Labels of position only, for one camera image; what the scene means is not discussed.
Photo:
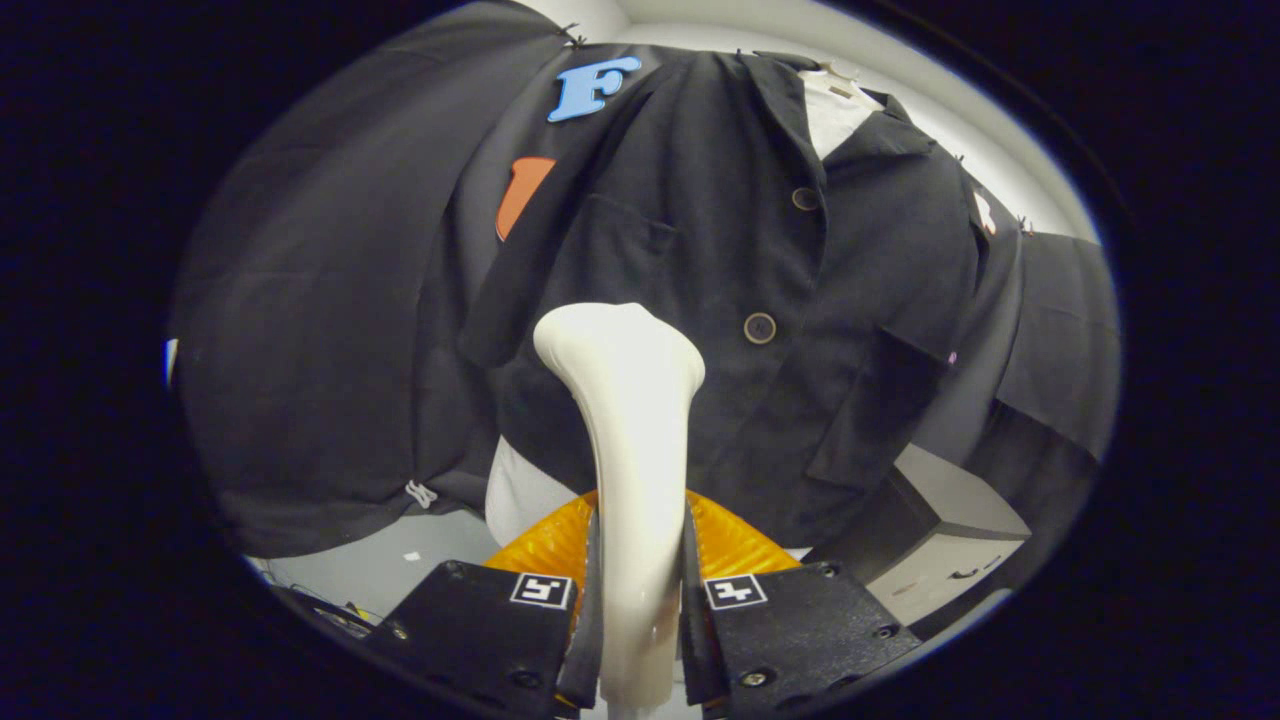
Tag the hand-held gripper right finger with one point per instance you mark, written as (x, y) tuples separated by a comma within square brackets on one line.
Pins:
[(800, 625)]

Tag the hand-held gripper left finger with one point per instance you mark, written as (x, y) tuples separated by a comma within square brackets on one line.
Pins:
[(480, 630)]

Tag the white garment steamer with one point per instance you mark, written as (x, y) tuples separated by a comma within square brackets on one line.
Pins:
[(635, 450)]

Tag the black suit jacket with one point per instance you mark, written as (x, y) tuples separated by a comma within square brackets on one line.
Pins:
[(700, 240)]

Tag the white mannequin torso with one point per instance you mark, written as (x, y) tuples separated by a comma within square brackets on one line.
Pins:
[(530, 500)]

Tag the grey cabinet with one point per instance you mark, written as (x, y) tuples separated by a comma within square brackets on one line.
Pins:
[(960, 505)]

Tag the black backdrop cloth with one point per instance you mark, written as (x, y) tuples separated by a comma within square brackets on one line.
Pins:
[(320, 300)]

